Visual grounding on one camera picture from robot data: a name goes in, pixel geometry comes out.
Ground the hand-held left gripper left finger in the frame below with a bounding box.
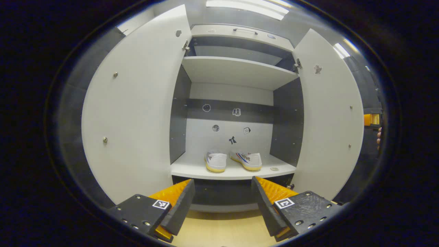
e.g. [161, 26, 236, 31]
[107, 178, 196, 242]

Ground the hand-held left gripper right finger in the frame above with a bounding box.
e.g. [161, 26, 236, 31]
[251, 176, 350, 241]

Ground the grey shoe cabinet door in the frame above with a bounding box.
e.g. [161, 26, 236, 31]
[81, 4, 192, 205]
[292, 28, 365, 201]

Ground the white striped canvas shoe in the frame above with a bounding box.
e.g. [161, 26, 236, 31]
[229, 151, 263, 171]
[204, 152, 228, 173]

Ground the grey shoe cabinet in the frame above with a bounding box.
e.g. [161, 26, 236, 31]
[81, 4, 365, 213]

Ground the black backdrop cloth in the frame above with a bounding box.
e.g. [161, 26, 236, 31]
[57, 27, 117, 210]
[334, 55, 384, 206]

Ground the small ceiling light panel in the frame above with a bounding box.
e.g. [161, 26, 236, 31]
[333, 43, 350, 59]

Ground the large ceiling light panel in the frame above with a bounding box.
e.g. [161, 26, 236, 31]
[206, 0, 290, 20]

